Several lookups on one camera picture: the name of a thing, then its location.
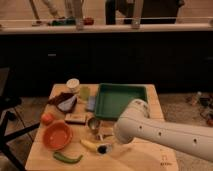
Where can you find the red bowl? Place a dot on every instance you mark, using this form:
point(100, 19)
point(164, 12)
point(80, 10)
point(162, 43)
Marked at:
point(57, 135)

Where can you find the yellow corn cob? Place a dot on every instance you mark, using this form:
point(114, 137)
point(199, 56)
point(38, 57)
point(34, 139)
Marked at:
point(89, 145)

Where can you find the yellow green sponge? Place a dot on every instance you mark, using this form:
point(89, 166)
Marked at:
point(84, 93)

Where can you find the metal measuring cup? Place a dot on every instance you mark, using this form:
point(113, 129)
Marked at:
point(94, 125)

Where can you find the dark red cloth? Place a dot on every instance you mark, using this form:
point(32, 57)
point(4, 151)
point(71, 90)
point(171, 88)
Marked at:
point(59, 98)

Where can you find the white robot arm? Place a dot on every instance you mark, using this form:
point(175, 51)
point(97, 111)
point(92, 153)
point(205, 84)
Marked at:
point(134, 122)

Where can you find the black bristle brush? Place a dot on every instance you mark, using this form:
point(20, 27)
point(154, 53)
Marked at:
point(104, 148)

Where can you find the grey purple wedge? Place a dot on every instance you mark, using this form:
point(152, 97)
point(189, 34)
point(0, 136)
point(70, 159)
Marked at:
point(67, 105)

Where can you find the blue sponge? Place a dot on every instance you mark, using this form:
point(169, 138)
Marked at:
point(90, 106)

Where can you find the orange toy fruit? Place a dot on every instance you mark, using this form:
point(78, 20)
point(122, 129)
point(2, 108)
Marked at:
point(47, 118)

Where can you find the green object on shelf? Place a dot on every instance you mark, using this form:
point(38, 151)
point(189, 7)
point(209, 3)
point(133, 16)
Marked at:
point(63, 22)

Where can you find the green chili pepper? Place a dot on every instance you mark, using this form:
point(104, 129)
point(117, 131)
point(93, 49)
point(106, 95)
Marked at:
point(60, 157)

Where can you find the white cup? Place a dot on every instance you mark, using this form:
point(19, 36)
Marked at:
point(73, 85)

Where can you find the metal fork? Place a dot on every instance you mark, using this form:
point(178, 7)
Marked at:
point(101, 137)

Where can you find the wooden block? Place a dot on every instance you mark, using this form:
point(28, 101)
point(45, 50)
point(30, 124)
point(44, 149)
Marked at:
point(75, 118)

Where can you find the green plastic tray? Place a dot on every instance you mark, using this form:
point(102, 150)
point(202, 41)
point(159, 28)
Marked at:
point(112, 99)

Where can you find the red object on shelf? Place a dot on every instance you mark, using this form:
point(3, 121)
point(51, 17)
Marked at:
point(88, 21)

